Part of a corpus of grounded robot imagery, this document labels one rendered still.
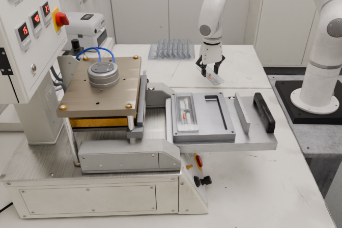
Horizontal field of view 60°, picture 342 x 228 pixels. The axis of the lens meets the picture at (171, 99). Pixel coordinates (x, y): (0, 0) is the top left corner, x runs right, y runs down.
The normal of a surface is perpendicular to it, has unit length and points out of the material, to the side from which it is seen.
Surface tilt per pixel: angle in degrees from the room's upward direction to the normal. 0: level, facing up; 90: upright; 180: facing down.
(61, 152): 0
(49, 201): 90
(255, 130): 0
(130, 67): 0
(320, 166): 90
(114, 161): 90
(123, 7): 90
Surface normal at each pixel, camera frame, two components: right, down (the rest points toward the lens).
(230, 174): -0.01, -0.82
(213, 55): 0.36, 0.55
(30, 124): 0.04, 0.57
